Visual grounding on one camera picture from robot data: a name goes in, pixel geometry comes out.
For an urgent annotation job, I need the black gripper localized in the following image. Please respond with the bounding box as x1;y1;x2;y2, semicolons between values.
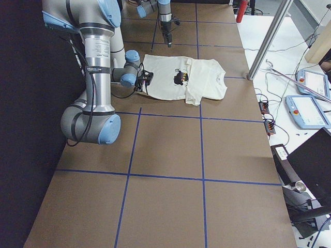
162;24;172;48
134;70;154;92

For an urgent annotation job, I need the cream long-sleeve printed shirt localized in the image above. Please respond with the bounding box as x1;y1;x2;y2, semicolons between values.
143;54;227;106

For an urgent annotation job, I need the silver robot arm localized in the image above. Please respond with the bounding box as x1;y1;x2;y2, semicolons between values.
136;0;180;48
42;1;153;145

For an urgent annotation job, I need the red cylinder bottle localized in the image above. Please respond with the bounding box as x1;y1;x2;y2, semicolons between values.
236;0;248;23

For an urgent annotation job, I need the metal rod with white hook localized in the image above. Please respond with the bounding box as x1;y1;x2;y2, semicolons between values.
265;59;331;104

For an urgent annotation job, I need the orange black connector block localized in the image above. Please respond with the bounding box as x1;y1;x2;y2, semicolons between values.
259;101;270;115

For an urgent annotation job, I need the wooden board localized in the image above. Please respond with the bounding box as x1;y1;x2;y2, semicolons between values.
305;21;330;64

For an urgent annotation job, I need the near blue teach pendant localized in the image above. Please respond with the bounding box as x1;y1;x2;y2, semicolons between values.
285;95;330;130

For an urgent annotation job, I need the blue teach pendant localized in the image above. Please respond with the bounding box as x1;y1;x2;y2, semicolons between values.
285;95;330;130
296;69;330;99

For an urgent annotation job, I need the far blue teach pendant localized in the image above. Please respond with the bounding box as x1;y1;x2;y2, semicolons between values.
296;69;330;99

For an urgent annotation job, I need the black box with label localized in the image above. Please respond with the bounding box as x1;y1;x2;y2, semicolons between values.
270;144;300;185

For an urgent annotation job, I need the black monitor screen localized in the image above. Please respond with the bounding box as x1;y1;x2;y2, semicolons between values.
288;127;331;206

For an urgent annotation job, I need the silver metal cup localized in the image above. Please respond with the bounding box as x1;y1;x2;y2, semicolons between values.
294;181;307;193

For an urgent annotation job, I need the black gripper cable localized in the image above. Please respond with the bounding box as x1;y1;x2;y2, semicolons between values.
66;61;149;148

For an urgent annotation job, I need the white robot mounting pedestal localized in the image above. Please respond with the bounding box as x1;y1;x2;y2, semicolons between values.
110;27;126;68

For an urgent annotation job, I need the aluminium frame post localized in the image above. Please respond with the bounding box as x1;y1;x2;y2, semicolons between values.
247;0;294;81

